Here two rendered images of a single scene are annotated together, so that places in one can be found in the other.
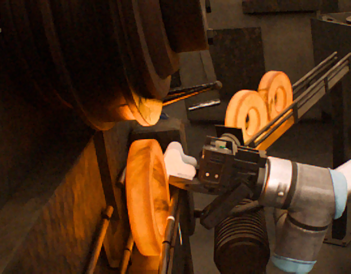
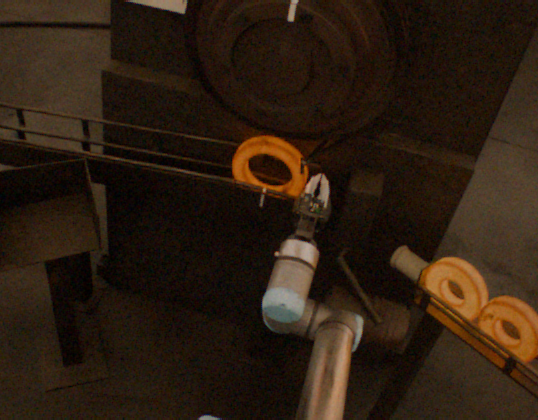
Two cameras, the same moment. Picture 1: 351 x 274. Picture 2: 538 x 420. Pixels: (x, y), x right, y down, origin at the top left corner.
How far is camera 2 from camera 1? 1.53 m
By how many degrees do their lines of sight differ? 78
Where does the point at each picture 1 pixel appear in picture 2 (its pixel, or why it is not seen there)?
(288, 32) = not seen: outside the picture
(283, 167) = (290, 249)
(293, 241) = not seen: hidden behind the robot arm
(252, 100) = (462, 280)
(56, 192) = (196, 94)
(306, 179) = (279, 267)
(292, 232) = not seen: hidden behind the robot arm
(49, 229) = (176, 97)
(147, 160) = (255, 143)
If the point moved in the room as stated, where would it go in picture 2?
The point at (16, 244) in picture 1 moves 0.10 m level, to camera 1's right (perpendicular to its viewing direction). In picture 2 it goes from (149, 80) to (137, 103)
